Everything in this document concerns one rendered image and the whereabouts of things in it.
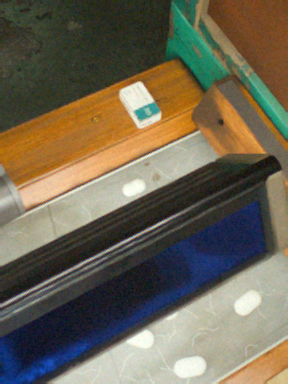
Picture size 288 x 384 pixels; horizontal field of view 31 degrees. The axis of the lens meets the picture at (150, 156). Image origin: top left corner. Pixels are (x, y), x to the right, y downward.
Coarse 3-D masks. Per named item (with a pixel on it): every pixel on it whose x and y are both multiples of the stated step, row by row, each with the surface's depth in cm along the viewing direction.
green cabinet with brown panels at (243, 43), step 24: (192, 0) 69; (216, 0) 66; (240, 0) 62; (264, 0) 57; (192, 24) 73; (216, 24) 69; (240, 24) 64; (264, 24) 59; (216, 48) 69; (240, 48) 66; (264, 48) 61; (240, 72) 66; (264, 72) 64; (264, 96) 64
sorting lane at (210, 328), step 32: (160, 160) 74; (192, 160) 75; (96, 192) 72; (32, 224) 69; (64, 224) 69; (0, 256) 67; (224, 288) 66; (256, 288) 66; (192, 320) 64; (224, 320) 64; (256, 320) 64; (128, 352) 62; (160, 352) 62; (192, 352) 62; (224, 352) 62; (256, 352) 63
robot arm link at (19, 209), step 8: (0, 168) 54; (0, 176) 54; (8, 176) 54; (0, 184) 53; (8, 184) 54; (0, 192) 53; (8, 192) 53; (16, 192) 54; (0, 200) 53; (8, 200) 53; (16, 200) 54; (0, 208) 53; (8, 208) 53; (16, 208) 54; (24, 208) 55; (0, 216) 53; (8, 216) 54; (16, 216) 55; (0, 224) 54
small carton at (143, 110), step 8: (128, 88) 75; (136, 88) 75; (144, 88) 75; (120, 96) 75; (128, 96) 74; (136, 96) 74; (144, 96) 74; (128, 104) 73; (136, 104) 73; (144, 104) 73; (152, 104) 73; (128, 112) 75; (136, 112) 73; (144, 112) 73; (152, 112) 73; (160, 112) 73; (136, 120) 73; (144, 120) 72; (152, 120) 74
